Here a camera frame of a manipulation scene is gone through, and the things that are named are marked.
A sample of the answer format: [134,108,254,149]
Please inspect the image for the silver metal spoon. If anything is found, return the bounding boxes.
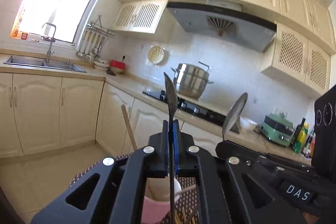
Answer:
[222,93,248,139]

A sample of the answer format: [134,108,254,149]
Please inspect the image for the steel kitchen sink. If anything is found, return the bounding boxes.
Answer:
[4,55,86,73]

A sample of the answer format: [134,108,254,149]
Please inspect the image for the pink utensil cup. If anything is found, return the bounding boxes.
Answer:
[141,177,170,223]

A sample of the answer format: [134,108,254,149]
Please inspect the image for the brown polka dot tablecloth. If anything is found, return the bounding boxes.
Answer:
[69,160,198,223]

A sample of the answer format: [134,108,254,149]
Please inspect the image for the black gas stove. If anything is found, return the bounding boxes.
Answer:
[143,90,226,134]

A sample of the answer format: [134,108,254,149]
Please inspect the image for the condiment bottles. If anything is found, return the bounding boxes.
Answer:
[293,122,315,159]

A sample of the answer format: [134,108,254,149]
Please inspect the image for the wooden chopstick in cup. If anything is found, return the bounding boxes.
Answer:
[121,104,138,151]

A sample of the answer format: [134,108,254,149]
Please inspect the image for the green countertop appliance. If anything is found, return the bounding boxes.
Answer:
[260,113,294,147]

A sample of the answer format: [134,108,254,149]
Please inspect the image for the steel stock pot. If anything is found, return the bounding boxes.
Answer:
[171,61,214,99]

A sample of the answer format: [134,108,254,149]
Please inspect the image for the red bowl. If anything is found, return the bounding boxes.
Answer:
[109,60,126,74]

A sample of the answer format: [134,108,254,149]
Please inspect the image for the hanging utensil rack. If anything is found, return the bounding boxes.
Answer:
[76,15,116,62]

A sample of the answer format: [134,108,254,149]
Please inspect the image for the range hood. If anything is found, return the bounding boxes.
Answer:
[167,2,277,53]

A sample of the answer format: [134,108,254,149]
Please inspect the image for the cream upper cabinets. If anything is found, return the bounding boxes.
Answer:
[112,0,335,96]

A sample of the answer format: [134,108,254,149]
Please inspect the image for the chrome faucet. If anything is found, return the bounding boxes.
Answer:
[42,22,56,63]

